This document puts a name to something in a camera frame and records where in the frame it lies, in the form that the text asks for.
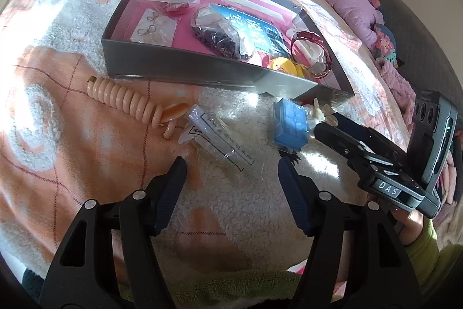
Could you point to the red beads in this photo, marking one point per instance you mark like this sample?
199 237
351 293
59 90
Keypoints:
174 7

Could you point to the bag of dark beads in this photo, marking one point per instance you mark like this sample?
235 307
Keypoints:
217 33

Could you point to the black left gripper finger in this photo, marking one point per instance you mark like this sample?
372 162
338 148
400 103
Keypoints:
142 216
321 216

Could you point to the peach white fleece blanket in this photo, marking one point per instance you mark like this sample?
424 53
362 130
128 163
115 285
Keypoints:
59 147

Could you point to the person right hand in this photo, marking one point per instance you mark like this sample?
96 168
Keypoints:
412 224

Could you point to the grey cardboard box pink lining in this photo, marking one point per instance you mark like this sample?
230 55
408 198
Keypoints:
261 46

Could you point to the pink knitted blanket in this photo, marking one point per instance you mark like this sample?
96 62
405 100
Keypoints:
401 90

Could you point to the earring card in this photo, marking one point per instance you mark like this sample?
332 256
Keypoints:
155 29

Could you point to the blue small box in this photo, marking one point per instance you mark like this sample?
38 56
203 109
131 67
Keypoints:
289 127

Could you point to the clear bag with printed label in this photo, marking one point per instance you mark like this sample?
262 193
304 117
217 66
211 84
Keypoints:
207 131

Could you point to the brown strap wrist watch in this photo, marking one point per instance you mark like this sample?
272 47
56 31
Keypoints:
314 72

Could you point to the grey headboard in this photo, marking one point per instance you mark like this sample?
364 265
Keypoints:
425 65

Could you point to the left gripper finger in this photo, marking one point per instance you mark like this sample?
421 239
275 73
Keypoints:
358 157
378 143

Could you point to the green fleece sleeve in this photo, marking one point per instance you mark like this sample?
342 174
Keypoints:
438 271

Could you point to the pearl white hair clip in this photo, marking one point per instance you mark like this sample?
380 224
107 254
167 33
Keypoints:
315 114

